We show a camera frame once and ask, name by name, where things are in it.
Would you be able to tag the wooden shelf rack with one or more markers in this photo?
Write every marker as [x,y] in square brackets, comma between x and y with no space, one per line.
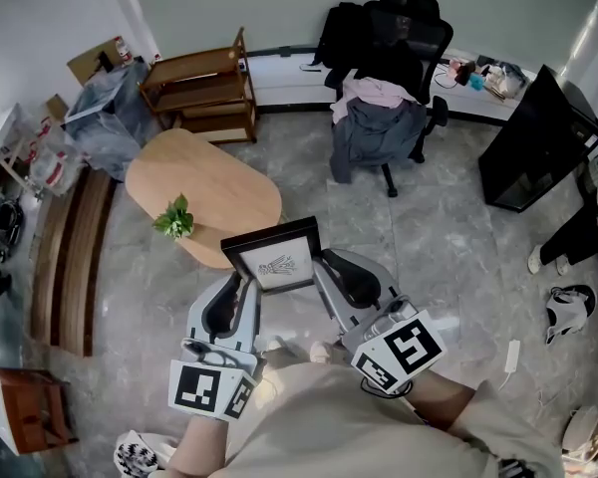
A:
[199,82]

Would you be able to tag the pink object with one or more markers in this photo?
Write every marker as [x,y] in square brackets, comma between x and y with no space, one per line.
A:
[459,70]

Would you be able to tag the white plastic bag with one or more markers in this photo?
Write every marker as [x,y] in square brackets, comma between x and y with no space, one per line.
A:
[506,80]

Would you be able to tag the red white bottle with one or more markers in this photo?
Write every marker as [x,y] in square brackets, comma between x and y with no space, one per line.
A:
[123,50]

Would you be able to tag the black picture frame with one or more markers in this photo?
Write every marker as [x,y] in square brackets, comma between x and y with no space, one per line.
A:
[279,262]

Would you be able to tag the white black bag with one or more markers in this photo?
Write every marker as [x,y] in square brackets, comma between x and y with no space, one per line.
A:
[568,309]

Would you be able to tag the cardboard box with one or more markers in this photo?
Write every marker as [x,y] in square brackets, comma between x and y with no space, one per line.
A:
[87,63]

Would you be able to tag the brown wooden box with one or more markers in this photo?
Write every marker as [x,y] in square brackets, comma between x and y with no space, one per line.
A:
[35,406]

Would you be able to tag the black wheeled frame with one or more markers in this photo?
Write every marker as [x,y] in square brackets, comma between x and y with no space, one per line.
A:
[2,222]

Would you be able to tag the oval wooden table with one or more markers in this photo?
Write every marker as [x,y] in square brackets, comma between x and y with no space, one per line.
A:
[209,182]

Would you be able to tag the long white ledge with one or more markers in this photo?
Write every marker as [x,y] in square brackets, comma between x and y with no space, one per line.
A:
[289,85]

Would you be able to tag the grey garment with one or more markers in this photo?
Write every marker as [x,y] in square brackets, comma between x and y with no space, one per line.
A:
[374,135]

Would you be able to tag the red white plastic bags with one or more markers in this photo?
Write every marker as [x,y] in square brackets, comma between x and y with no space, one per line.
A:
[55,160]

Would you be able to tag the black backpack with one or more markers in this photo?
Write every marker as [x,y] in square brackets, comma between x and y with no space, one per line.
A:
[339,33]

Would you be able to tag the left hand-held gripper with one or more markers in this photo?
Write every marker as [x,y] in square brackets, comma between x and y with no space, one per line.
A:
[199,391]

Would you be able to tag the long wooden bench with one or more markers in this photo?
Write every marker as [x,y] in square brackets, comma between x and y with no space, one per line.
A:
[70,262]

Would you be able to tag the pink garment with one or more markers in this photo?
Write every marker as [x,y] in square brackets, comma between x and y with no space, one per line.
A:
[374,95]

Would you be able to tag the person's right forearm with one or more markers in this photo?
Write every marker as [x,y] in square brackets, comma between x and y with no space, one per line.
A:
[443,399]

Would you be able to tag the white round appliance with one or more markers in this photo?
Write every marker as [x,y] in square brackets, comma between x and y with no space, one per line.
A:
[590,428]

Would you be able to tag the black cabinet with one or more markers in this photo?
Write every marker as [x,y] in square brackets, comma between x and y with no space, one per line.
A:
[538,142]

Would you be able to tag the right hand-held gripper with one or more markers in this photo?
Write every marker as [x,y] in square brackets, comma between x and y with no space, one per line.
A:
[403,346]

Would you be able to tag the small green potted plant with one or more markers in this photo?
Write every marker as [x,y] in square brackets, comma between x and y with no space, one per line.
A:
[175,219]

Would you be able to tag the person's beige shirt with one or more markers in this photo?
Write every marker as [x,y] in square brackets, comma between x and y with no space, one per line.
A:
[349,426]

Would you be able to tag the black white patterned slipper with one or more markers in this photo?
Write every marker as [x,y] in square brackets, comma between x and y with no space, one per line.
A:
[134,456]

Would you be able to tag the person's left forearm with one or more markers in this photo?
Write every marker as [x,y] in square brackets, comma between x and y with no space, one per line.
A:
[199,448]

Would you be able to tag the white power strip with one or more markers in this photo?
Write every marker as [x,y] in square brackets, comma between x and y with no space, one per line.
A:
[512,359]

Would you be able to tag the black office chair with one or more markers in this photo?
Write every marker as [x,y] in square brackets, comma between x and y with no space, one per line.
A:
[408,43]

